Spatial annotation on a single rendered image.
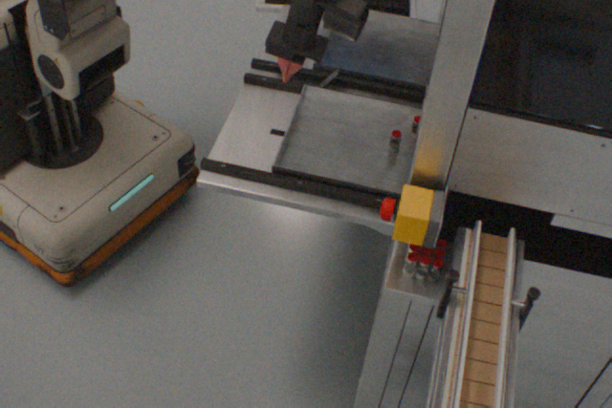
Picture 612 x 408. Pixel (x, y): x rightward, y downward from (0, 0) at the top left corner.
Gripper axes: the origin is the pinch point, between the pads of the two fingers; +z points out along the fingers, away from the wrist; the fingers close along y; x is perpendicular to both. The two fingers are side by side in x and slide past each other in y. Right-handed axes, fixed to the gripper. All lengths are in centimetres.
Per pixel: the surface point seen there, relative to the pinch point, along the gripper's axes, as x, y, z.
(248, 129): 6.0, -4.9, 22.0
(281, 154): -0.3, 3.5, 19.3
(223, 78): 124, -33, 118
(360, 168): 1.0, 19.3, 17.2
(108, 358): -10, -27, 116
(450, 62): -12.8, 23.6, -24.3
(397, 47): 44, 21, 17
